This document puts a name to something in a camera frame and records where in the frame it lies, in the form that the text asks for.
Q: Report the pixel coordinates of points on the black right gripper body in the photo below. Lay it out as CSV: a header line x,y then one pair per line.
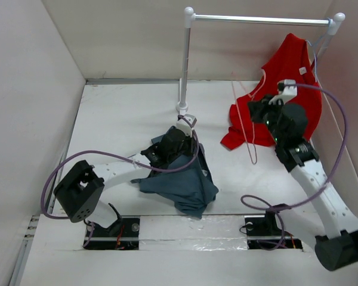
x,y
268,113

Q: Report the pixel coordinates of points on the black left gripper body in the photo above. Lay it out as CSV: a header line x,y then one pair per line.
x,y
185,149

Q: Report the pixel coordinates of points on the blue-grey t shirt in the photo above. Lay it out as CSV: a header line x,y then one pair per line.
x,y
191,188

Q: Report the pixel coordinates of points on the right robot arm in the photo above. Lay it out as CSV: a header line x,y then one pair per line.
x,y
335,238

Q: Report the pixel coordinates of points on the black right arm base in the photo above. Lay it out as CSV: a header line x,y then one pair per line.
x,y
262,233

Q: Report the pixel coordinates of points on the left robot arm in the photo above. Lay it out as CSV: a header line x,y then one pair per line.
x,y
79,192

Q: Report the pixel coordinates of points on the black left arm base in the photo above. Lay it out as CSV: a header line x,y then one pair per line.
x,y
122,235

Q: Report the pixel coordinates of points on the red t shirt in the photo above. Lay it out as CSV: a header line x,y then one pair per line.
x,y
290,61

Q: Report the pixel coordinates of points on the white clothes rack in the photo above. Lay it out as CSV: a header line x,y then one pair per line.
x,y
217,45

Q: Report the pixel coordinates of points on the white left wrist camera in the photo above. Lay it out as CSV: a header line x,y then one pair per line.
x,y
186,123

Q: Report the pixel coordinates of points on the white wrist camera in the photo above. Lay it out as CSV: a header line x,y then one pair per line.
x,y
186,123
287,90

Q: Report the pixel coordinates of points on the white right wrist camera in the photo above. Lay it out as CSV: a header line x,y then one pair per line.
x,y
287,90

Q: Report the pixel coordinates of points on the light blue wire hanger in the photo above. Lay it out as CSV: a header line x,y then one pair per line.
x,y
314,45

